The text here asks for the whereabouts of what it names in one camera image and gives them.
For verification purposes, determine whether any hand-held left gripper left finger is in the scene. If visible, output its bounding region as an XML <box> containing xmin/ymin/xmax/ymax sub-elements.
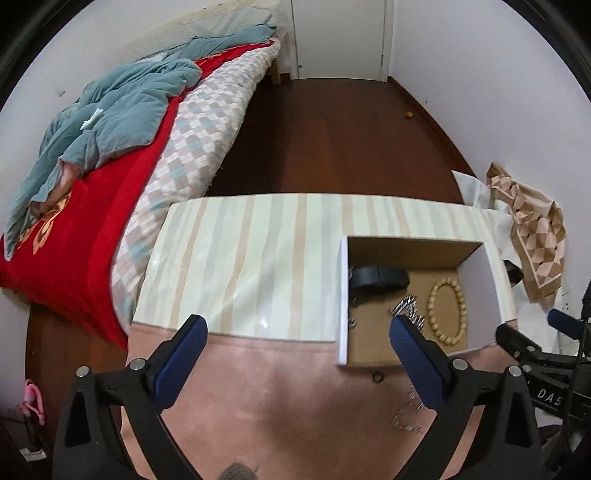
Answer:
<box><xmin>53</xmin><ymin>315</ymin><xmax>208</xmax><ymax>480</ymax></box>

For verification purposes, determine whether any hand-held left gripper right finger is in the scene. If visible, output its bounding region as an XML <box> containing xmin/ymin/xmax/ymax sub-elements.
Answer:
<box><xmin>389</xmin><ymin>315</ymin><xmax>543</xmax><ymax>480</ymax></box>

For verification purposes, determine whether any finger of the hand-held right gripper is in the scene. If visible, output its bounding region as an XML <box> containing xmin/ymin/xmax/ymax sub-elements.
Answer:
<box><xmin>549</xmin><ymin>308</ymin><xmax>591</xmax><ymax>343</ymax></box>
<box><xmin>495</xmin><ymin>324</ymin><xmax>555</xmax><ymax>370</ymax></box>

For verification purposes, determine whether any white cardboard jewelry box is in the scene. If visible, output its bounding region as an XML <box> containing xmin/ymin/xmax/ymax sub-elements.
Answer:
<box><xmin>336</xmin><ymin>235</ymin><xmax>517</xmax><ymax>368</ymax></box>

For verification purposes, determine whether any thin silver chain necklace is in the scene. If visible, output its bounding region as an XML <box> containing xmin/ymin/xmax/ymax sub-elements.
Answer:
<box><xmin>392</xmin><ymin>385</ymin><xmax>426</xmax><ymax>435</ymax></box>

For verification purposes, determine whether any geometric patterned scarf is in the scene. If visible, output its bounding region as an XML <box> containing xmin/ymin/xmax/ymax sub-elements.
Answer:
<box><xmin>485</xmin><ymin>161</ymin><xmax>568</xmax><ymax>305</ymax></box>

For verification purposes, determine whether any pink suede mat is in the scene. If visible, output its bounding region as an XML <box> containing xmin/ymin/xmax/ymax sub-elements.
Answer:
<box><xmin>121</xmin><ymin>323</ymin><xmax>509</xmax><ymax>480</ymax></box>

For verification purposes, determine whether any striped glossy table cover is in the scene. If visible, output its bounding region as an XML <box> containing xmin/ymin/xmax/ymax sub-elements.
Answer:
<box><xmin>131</xmin><ymin>193</ymin><xmax>502</xmax><ymax>344</ymax></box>

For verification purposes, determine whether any bed with red blanket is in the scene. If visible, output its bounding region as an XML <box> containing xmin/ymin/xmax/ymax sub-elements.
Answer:
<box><xmin>0</xmin><ymin>39</ymin><xmax>282</xmax><ymax>352</ymax></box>

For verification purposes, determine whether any checkered mattress pad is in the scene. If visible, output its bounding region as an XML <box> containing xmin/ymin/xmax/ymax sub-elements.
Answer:
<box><xmin>110</xmin><ymin>46</ymin><xmax>280</xmax><ymax>339</ymax></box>

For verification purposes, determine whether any teal quilt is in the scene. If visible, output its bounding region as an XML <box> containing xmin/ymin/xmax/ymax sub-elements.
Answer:
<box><xmin>2</xmin><ymin>23</ymin><xmax>274</xmax><ymax>260</ymax></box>

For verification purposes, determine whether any beige pillow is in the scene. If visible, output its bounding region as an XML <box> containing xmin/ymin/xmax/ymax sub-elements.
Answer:
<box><xmin>124</xmin><ymin>0</ymin><xmax>282</xmax><ymax>62</ymax></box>

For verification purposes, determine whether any white door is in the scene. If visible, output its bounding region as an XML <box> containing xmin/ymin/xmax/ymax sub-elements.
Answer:
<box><xmin>290</xmin><ymin>0</ymin><xmax>394</xmax><ymax>82</ymax></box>

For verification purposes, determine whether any silver chain bracelet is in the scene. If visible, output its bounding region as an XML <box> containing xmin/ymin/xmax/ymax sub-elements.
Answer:
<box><xmin>389</xmin><ymin>295</ymin><xmax>426</xmax><ymax>331</ymax></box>

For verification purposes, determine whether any wooden bead bracelet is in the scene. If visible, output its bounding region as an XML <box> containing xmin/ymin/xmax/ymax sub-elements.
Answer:
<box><xmin>427</xmin><ymin>278</ymin><xmax>468</xmax><ymax>347</ymax></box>

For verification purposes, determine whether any black leather strap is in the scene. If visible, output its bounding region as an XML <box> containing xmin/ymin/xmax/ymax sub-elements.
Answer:
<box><xmin>350</xmin><ymin>265</ymin><xmax>411</xmax><ymax>302</ymax></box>

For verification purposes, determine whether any wooden bed frame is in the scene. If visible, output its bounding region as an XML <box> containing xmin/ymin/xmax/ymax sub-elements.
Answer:
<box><xmin>269</xmin><ymin>33</ymin><xmax>293</xmax><ymax>86</ymax></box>

